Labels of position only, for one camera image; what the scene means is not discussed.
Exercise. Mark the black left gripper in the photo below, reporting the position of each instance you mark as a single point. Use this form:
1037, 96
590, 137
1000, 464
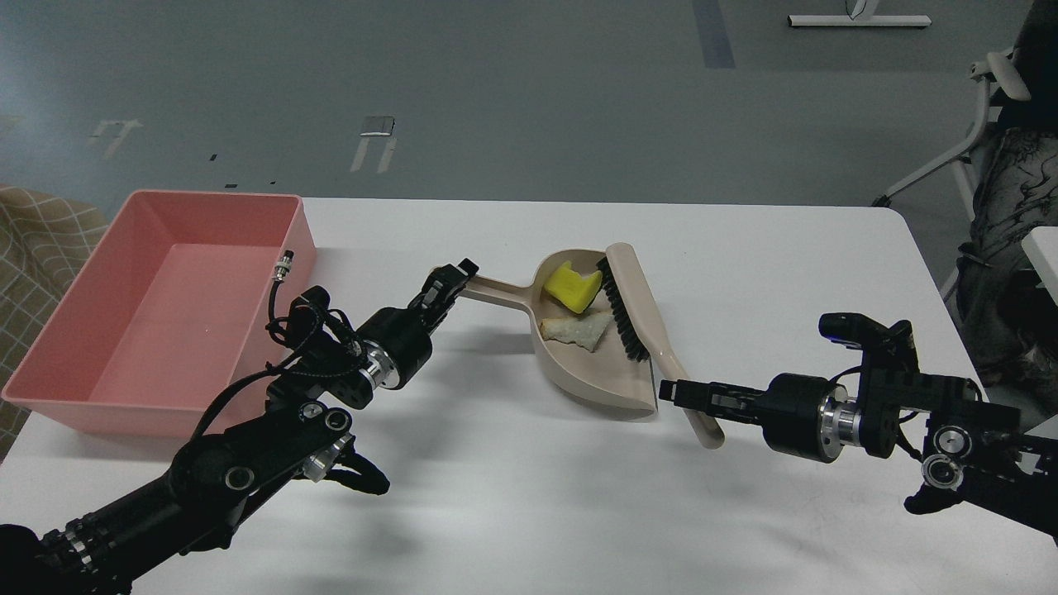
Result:
404, 334

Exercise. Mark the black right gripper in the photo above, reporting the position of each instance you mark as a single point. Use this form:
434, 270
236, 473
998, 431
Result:
795, 411

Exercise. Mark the beige hand brush black bristles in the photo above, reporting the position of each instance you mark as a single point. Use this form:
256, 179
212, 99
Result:
640, 325

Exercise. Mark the beige plastic dustpan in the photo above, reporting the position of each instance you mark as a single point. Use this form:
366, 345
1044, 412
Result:
602, 375

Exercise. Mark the yellow sponge piece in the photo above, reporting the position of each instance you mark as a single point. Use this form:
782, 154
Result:
576, 292

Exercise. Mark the white bread slice piece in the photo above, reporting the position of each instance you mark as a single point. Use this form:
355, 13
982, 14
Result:
585, 331

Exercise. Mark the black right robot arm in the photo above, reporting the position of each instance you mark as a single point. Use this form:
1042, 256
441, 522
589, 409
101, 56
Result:
969, 450

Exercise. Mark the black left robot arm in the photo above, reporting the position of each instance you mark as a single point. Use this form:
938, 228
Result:
289, 422

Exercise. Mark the pink plastic bin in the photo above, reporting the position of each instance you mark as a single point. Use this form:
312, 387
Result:
170, 309

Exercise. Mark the person in teal sweater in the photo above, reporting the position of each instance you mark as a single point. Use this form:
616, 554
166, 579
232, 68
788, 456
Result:
1007, 325

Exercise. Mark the white desk base bar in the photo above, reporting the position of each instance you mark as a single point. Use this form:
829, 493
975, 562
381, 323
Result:
873, 21

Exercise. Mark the beige checkered cloth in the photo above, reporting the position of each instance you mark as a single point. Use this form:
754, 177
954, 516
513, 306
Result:
45, 241

